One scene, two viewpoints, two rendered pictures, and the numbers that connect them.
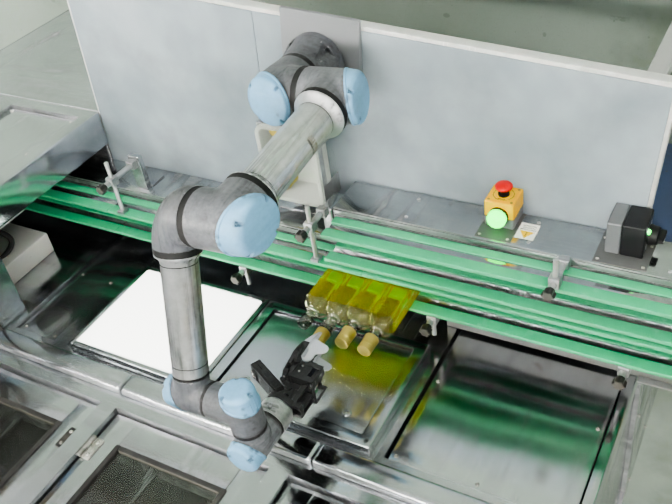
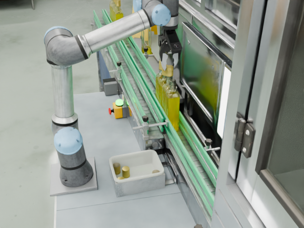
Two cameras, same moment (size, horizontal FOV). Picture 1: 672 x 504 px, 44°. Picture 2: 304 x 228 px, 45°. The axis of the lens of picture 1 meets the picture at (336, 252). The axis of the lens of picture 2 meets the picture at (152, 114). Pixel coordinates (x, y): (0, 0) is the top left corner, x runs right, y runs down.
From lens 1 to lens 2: 2.44 m
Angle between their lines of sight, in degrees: 82
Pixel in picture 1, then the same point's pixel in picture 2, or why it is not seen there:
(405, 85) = not seen: hidden behind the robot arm
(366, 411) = (185, 44)
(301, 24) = (57, 184)
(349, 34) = (58, 166)
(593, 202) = (109, 100)
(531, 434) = not seen: hidden behind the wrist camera
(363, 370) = (188, 69)
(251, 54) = (84, 209)
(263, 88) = (58, 137)
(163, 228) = (59, 39)
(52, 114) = not seen: outside the picture
